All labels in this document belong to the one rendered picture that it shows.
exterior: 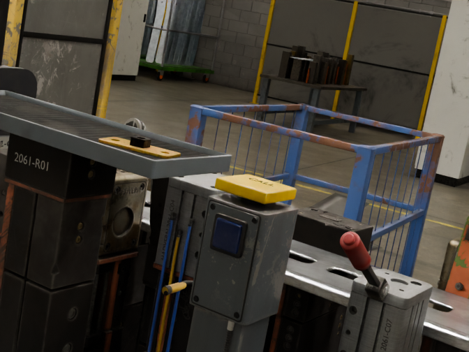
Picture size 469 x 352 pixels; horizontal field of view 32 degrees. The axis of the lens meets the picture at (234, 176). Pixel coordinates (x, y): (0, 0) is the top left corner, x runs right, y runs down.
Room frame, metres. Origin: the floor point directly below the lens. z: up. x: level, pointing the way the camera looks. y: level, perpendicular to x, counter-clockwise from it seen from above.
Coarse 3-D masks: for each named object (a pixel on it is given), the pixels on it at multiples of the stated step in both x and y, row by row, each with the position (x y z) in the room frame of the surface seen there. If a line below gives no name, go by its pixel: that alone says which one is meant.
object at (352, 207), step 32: (192, 128) 3.32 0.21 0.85; (256, 128) 3.20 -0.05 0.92; (288, 128) 3.16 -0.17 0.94; (384, 128) 4.17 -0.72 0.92; (256, 160) 3.97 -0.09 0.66; (288, 160) 4.35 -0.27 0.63; (352, 192) 3.00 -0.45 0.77; (384, 192) 3.32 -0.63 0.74; (384, 224) 3.42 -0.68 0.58; (416, 224) 4.02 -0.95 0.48; (384, 256) 3.53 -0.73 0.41; (416, 256) 4.05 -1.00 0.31
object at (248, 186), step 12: (216, 180) 0.77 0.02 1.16; (228, 180) 0.76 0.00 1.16; (240, 180) 0.77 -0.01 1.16; (252, 180) 0.78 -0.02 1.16; (264, 180) 0.80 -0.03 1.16; (228, 192) 0.76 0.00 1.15; (240, 192) 0.75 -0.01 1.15; (252, 192) 0.75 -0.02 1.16; (264, 192) 0.74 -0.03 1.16; (276, 192) 0.75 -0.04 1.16; (288, 192) 0.77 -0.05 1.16; (252, 204) 0.77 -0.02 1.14; (264, 204) 0.74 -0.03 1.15
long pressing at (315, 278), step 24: (144, 216) 1.19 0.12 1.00; (288, 264) 1.07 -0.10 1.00; (312, 264) 1.09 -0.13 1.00; (336, 264) 1.12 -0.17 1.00; (312, 288) 1.00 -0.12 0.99; (336, 288) 0.99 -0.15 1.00; (432, 312) 0.98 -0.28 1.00; (456, 312) 0.99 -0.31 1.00; (432, 336) 0.91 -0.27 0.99; (456, 336) 0.90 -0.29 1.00
